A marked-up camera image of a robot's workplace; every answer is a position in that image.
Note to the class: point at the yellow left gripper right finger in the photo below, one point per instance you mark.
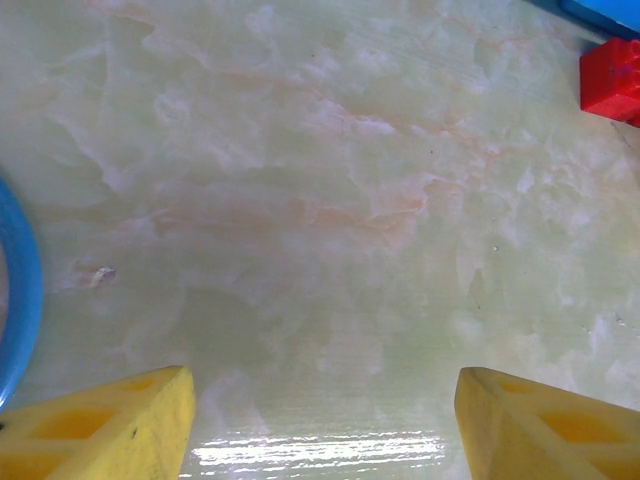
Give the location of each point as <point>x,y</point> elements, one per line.
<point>550,435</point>

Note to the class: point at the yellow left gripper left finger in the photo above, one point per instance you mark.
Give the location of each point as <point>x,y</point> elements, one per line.
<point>100,430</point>

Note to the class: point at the red lego brick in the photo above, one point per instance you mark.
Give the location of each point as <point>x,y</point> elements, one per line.
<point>612,80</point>

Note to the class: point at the blue three-compartment bin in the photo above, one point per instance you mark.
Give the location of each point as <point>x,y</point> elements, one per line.
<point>605,12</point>

